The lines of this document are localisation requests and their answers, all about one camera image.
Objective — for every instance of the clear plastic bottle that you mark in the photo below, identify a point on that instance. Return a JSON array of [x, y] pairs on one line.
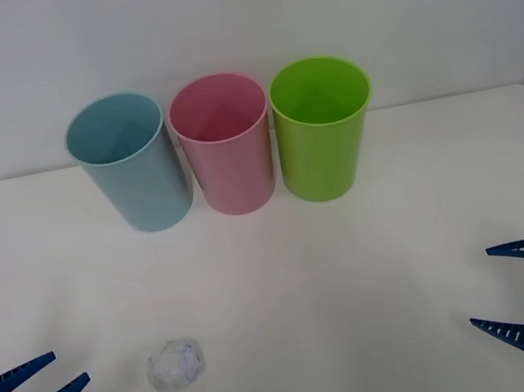
[[176, 366]]

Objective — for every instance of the pale blue plastic bin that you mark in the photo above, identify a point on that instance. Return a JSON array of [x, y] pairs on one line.
[[149, 190]]

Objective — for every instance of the green plastic bin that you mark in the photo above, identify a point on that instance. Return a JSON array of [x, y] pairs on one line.
[[322, 160]]

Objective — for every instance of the pink plastic bin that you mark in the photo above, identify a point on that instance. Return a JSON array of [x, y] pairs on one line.
[[233, 175]]

